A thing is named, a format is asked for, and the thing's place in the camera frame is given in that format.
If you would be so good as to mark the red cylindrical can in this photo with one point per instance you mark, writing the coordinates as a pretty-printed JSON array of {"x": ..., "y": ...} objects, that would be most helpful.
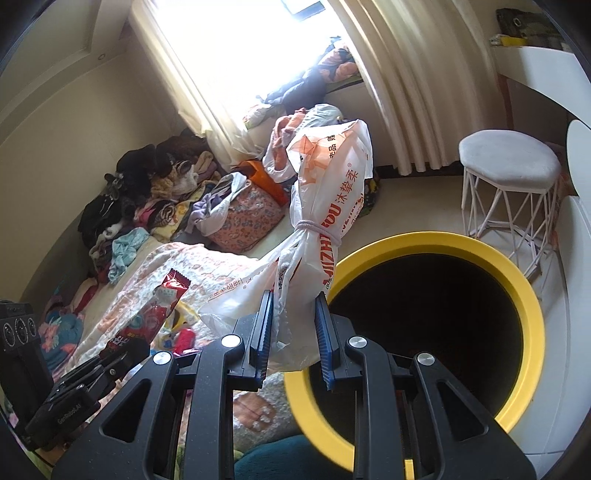
[{"x": 184, "y": 341}]

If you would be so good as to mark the pile of clothes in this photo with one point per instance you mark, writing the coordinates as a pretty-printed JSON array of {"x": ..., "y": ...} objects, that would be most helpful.
[{"x": 152, "y": 184}]

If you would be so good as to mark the red snack packet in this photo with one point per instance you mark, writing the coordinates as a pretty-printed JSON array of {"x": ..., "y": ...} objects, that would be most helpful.
[{"x": 152, "y": 318}]

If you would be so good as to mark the peach and white blanket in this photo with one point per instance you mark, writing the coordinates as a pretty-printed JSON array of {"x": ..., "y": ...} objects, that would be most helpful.
[{"x": 152, "y": 263}]

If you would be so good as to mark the peach floral storage bag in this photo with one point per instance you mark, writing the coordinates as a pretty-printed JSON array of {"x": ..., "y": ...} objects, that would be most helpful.
[{"x": 249, "y": 217}]

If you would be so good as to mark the white orange-print plastic bag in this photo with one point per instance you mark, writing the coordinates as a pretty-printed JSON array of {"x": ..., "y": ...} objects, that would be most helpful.
[{"x": 323, "y": 207}]

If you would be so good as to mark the orange floral cushion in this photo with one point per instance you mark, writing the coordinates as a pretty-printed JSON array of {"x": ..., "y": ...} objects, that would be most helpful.
[{"x": 339, "y": 62}]

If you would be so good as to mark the dark floral bag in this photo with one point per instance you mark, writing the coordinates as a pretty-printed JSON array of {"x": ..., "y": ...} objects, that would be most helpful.
[{"x": 373, "y": 198}]

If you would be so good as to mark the dark teal cloth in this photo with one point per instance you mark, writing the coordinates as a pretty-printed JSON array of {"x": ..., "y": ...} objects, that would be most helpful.
[{"x": 277, "y": 461}]

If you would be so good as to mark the white desk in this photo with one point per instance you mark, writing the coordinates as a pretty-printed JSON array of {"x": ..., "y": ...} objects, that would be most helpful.
[{"x": 545, "y": 69}]

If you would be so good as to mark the yellow round trash bin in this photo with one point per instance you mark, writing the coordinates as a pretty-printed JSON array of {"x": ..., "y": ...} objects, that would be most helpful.
[{"x": 429, "y": 242}]

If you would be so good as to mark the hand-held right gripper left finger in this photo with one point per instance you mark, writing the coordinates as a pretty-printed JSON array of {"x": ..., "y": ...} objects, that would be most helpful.
[{"x": 261, "y": 341}]

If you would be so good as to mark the teal floral cloth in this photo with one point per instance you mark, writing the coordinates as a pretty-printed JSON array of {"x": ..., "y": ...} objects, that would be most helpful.
[{"x": 62, "y": 332}]

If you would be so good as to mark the window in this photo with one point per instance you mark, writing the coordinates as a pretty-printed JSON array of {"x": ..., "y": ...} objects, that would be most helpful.
[{"x": 240, "y": 46}]

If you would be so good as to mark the cream curtain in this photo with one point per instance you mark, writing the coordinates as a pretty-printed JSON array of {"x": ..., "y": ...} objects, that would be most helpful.
[
  {"x": 198, "y": 101},
  {"x": 401, "y": 92}
]

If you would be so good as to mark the yellow snack packet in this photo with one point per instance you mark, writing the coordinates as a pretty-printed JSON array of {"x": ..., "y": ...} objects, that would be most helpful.
[{"x": 184, "y": 318}]

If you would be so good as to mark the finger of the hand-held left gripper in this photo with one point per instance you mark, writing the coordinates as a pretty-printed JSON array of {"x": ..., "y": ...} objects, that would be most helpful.
[
  {"x": 92, "y": 369},
  {"x": 122, "y": 376}
]

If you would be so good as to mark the black jacket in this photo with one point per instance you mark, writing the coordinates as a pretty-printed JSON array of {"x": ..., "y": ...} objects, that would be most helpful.
[{"x": 300, "y": 87}]

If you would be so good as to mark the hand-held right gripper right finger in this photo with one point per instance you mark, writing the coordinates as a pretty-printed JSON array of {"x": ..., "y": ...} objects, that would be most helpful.
[{"x": 325, "y": 341}]

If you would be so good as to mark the orange bag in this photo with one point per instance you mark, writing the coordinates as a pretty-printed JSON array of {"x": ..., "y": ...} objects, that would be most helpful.
[{"x": 265, "y": 177}]

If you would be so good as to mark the light blue garment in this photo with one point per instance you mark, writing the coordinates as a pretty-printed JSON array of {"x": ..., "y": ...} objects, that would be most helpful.
[{"x": 127, "y": 244}]

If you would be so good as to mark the white bag of clothes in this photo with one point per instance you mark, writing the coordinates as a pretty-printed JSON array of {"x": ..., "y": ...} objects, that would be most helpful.
[{"x": 284, "y": 143}]

